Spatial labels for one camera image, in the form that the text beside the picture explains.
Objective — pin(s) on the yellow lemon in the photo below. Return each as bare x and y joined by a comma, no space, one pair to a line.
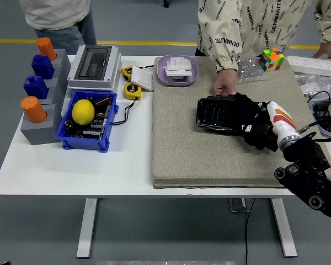
83,112

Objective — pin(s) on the beige mat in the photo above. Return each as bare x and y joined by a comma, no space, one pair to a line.
198,163

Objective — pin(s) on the grey white electrical enclosure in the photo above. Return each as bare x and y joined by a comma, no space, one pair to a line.
113,66

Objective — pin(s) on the blue plastic bin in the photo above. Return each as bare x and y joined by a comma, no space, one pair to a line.
83,142

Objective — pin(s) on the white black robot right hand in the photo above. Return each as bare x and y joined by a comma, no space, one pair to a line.
282,121

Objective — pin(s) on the clear bag of metal nuts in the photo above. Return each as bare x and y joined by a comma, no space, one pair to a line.
248,70

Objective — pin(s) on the colourful puzzle cube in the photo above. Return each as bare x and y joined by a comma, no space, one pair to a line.
271,59

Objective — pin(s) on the black panel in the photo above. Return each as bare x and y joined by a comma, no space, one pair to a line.
212,116

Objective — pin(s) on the yellow tape measure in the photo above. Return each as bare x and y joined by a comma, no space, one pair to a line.
126,72
131,89

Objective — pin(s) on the dark circuit board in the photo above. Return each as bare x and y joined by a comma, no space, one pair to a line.
97,121

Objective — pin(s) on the orange cylinder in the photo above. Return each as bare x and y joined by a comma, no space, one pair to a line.
46,48
33,110

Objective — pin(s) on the person's right hand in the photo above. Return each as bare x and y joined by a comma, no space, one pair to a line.
224,81

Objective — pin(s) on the white table leg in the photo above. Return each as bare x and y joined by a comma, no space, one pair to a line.
284,229
86,229

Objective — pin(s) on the clear plastic bags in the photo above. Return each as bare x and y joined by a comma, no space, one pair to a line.
309,82

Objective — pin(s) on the grey table control box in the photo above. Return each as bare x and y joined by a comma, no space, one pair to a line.
235,205

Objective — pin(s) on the grey stepped block holder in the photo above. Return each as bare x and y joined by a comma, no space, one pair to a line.
39,133

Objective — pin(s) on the purple plate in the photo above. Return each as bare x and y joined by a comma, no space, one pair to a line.
162,77

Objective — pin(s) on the person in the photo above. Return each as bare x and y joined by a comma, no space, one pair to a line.
58,13
253,25

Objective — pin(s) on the white power strip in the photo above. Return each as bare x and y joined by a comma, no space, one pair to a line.
314,64

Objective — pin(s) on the stack of white switches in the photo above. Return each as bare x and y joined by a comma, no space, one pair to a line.
178,67

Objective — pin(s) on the black chair caster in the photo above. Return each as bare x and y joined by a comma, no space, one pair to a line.
166,3

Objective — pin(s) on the white wall switch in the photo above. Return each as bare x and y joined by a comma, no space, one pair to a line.
142,78

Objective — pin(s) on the blue block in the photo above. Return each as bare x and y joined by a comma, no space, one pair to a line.
42,67
36,87

